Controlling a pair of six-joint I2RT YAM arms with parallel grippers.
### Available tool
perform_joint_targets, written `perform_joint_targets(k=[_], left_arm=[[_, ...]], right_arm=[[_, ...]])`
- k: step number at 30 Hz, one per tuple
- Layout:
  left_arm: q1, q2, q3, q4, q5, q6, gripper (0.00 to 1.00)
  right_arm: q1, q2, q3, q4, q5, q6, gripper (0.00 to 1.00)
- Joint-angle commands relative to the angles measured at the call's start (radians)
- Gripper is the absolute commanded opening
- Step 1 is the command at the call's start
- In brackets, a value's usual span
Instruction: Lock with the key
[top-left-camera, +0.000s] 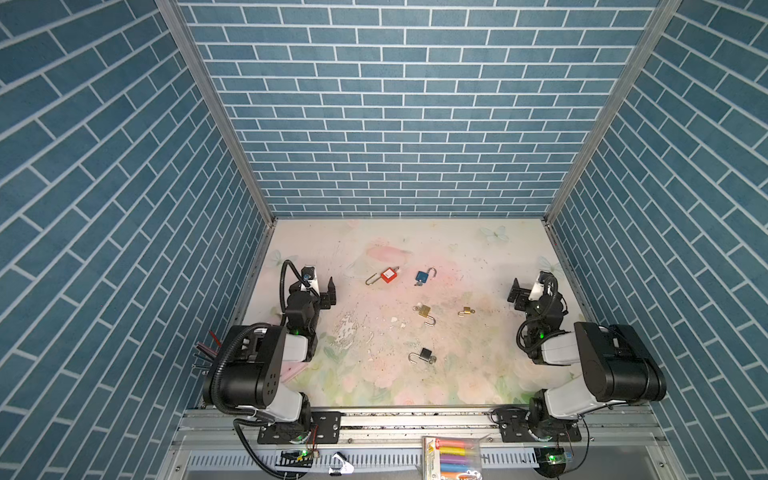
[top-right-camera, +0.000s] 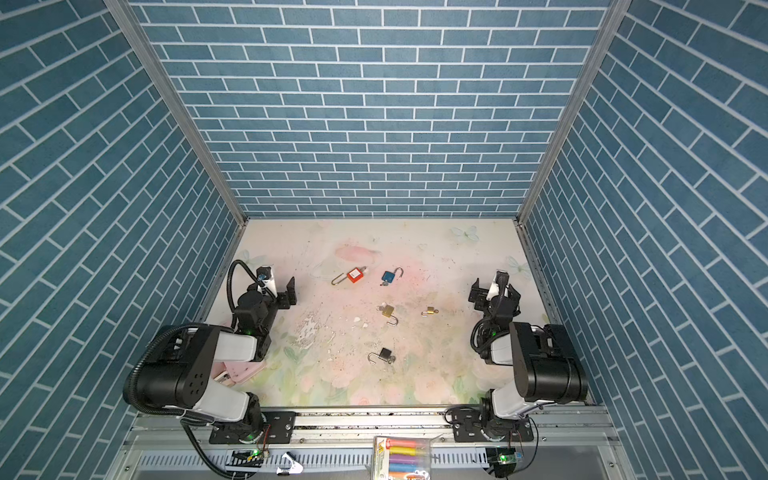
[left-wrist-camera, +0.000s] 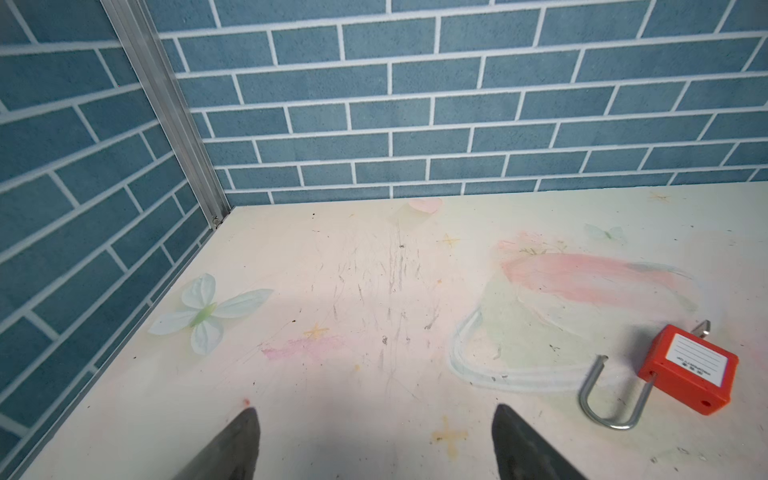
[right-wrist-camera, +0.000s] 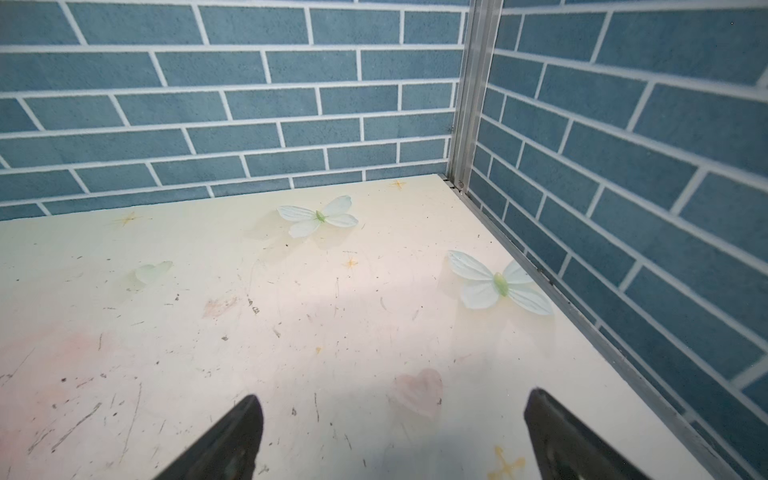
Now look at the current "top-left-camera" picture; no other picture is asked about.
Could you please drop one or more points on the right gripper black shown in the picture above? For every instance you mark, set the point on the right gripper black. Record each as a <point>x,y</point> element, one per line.
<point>522,294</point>

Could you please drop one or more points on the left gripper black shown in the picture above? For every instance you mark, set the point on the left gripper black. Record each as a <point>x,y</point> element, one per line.
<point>324,297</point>

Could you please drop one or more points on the red padlock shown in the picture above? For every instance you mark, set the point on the red padlock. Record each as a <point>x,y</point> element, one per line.
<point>387,275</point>

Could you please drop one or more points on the large brass padlock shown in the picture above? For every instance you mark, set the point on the large brass padlock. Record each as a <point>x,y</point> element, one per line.
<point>424,311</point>

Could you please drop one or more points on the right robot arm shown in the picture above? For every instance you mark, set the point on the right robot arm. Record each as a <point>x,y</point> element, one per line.
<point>616,368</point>

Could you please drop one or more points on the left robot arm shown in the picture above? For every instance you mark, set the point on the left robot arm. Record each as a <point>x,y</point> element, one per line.
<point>244,378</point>

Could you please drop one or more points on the small brass padlock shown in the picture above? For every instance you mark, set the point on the small brass padlock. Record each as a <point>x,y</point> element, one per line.
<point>466,311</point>

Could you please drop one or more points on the pink pencil case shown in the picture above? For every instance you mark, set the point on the pink pencil case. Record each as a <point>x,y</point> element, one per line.
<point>289,370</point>

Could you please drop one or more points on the blue padlock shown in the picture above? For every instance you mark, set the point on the blue padlock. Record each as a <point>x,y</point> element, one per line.
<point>422,277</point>

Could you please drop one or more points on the black padlock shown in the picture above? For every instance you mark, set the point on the black padlock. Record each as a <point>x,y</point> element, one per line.
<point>424,355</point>

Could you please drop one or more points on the metal binder clip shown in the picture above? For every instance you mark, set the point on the metal binder clip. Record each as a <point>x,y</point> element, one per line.
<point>340,465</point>

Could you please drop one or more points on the marker pack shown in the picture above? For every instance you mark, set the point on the marker pack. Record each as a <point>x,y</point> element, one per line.
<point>449,458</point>

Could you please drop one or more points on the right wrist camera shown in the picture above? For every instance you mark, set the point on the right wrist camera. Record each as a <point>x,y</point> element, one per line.
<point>536,291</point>

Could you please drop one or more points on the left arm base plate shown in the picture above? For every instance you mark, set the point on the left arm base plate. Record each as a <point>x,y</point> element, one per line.
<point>327,427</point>

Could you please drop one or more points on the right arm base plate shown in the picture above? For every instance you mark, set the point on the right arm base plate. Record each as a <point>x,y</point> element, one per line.
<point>519,425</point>

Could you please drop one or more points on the aluminium front rail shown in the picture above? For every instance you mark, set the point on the aluminium front rail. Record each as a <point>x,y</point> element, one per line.
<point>391,427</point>

